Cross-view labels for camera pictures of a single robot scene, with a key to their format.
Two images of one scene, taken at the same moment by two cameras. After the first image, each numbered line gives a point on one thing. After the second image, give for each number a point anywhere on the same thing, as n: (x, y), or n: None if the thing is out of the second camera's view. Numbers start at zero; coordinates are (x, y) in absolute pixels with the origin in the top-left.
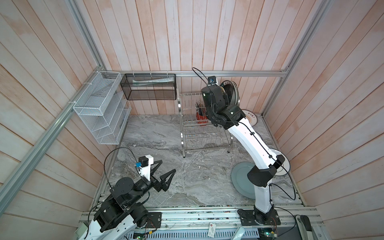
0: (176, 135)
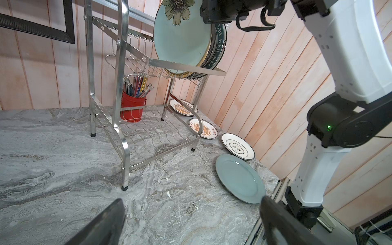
0: (147, 106)
